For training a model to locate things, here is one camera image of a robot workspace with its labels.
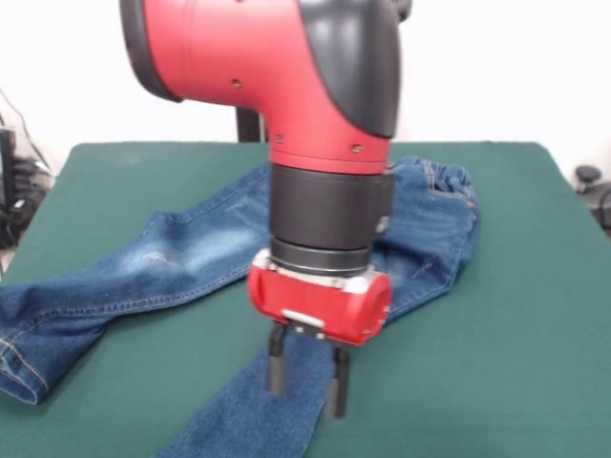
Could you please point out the dark grey chair base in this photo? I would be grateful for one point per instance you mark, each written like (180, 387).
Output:
(599, 200)

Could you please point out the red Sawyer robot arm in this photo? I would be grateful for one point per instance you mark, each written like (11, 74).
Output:
(286, 95)

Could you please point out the blue denim jeans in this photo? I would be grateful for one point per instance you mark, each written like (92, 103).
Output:
(143, 286)

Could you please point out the dark green table cloth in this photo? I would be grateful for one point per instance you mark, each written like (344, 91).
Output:
(501, 334)

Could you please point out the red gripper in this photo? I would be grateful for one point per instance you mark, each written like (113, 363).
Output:
(320, 305)

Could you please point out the black round knob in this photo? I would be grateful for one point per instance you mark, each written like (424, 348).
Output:
(588, 172)

